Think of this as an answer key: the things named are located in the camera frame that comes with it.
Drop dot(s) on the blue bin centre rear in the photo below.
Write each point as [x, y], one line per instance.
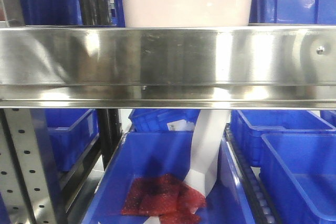
[153, 120]

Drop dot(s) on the stainless steel shelf beam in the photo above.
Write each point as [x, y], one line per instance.
[252, 67]

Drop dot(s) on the blue bin with red mesh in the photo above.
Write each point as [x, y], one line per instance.
[152, 154]

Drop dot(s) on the blue bin right rear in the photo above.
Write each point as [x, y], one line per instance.
[247, 127]

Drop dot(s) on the blue bin lower left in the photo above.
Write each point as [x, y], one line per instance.
[70, 132]

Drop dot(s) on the blue bin lower right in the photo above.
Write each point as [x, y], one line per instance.
[298, 171]

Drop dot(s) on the red mesh bags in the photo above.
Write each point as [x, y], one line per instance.
[165, 197]

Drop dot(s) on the perforated steel shelf post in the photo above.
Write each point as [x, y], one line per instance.
[30, 187]

